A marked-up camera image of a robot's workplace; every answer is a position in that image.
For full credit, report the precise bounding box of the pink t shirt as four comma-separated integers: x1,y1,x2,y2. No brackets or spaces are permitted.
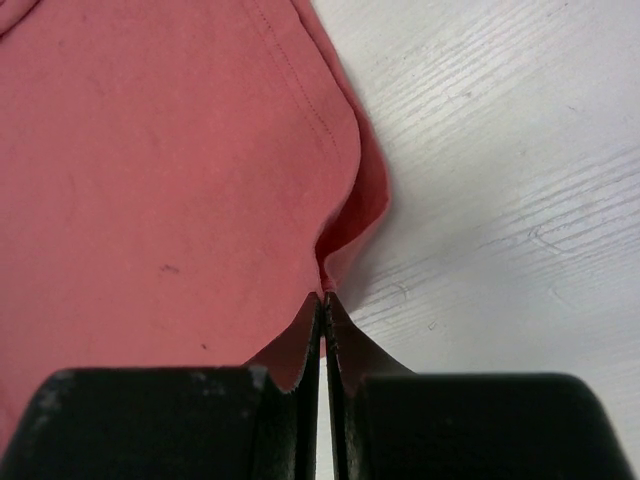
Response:
1,1,390,442

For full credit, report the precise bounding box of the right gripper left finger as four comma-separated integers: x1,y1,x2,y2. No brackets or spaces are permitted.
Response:
1,294,321,479

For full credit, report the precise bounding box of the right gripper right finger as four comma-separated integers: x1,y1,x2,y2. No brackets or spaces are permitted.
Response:
323,293,633,479

